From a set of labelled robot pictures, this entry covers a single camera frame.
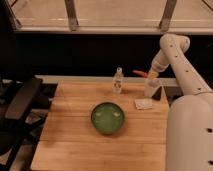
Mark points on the orange pepper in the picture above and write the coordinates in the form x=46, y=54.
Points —
x=140, y=73

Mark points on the wooden cutting board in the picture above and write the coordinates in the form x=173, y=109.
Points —
x=92, y=128

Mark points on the clear glass bottle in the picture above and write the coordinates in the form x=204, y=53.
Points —
x=118, y=80

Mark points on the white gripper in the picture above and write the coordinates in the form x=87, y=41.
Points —
x=159, y=64

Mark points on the green bowl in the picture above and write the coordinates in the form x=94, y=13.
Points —
x=107, y=118

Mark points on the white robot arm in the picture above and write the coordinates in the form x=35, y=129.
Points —
x=189, y=133

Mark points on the black office chair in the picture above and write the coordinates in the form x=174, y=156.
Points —
x=13, y=126

